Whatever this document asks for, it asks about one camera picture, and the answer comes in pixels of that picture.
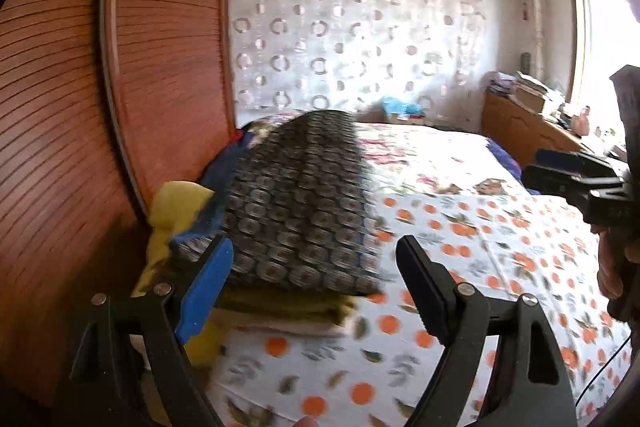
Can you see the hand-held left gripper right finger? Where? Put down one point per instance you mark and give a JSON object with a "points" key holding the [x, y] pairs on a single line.
{"points": [[425, 287]]}

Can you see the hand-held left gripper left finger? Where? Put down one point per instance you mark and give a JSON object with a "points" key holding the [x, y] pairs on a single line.
{"points": [[205, 292]]}

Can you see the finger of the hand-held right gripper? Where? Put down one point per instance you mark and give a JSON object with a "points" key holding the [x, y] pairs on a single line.
{"points": [[560, 174]]}

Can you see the navy circle-patterned garment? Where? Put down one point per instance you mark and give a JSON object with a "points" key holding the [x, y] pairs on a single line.
{"points": [[295, 202]]}

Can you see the person's right hand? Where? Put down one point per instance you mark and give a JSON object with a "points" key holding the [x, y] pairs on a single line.
{"points": [[617, 267]]}

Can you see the pink figurine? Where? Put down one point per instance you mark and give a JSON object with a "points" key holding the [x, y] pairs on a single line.
{"points": [[581, 121]]}

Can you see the wooden cabinet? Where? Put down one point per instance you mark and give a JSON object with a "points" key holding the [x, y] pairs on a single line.
{"points": [[520, 132]]}

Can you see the navy blanket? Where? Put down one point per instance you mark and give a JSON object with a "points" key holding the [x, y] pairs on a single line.
{"points": [[502, 159]]}

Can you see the orange-print bed sheet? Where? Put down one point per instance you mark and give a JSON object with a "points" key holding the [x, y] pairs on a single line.
{"points": [[490, 247]]}

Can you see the yellow pillow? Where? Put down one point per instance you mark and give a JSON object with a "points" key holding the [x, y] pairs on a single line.
{"points": [[172, 212]]}

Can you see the stack of books and papers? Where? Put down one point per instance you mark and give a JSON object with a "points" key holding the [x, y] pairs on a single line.
{"points": [[525, 92]]}

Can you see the golden brocade cloth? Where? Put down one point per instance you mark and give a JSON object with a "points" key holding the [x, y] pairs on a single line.
{"points": [[295, 304]]}

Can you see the floral quilt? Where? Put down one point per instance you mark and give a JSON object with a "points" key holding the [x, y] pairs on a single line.
{"points": [[425, 157]]}

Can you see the white pipe cover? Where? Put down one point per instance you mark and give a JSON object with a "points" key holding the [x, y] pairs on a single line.
{"points": [[529, 7]]}

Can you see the cardboard box with blue bag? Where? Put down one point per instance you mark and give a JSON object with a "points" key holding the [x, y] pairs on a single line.
{"points": [[400, 109]]}

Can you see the circle-patterned sheer curtain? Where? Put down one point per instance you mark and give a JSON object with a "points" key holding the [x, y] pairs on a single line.
{"points": [[350, 37]]}

